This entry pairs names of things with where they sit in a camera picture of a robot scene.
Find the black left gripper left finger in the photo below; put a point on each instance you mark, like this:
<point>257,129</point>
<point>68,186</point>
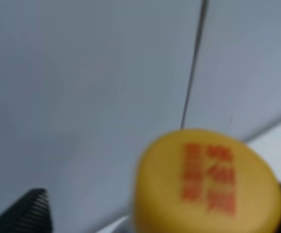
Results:
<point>29,214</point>

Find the cola bottle with yellow cap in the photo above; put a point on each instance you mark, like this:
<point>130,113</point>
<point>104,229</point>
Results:
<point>200,181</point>

